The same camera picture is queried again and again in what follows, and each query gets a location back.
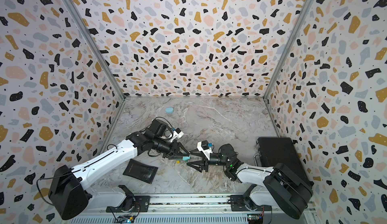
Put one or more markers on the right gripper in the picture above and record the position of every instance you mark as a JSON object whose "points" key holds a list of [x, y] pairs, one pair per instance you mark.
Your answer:
{"points": [[202, 165]]}

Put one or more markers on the aluminium frame rail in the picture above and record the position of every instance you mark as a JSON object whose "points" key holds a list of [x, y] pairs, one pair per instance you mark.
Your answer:
{"points": [[195, 209]]}

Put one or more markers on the black hard case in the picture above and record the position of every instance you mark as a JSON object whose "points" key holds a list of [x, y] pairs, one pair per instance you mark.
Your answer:
{"points": [[274, 150]]}

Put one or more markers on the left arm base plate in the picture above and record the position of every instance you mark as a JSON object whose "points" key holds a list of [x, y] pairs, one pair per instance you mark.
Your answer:
{"points": [[136, 204]]}

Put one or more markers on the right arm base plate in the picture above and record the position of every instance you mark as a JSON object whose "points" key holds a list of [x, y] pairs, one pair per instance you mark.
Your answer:
{"points": [[238, 204]]}

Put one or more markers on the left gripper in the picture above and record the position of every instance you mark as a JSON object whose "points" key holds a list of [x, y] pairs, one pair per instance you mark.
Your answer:
{"points": [[176, 149]]}

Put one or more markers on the green circuit board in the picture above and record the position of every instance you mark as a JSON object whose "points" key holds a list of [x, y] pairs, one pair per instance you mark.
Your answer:
{"points": [[127, 219]]}

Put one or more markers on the light blue round puck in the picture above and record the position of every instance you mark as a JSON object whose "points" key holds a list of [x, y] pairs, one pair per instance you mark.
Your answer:
{"points": [[169, 110]]}

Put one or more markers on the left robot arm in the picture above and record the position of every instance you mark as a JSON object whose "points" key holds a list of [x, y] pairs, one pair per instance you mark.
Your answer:
{"points": [[70, 191]]}

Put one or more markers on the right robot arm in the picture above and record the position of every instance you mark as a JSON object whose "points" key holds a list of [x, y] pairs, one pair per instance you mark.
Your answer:
{"points": [[273, 186]]}

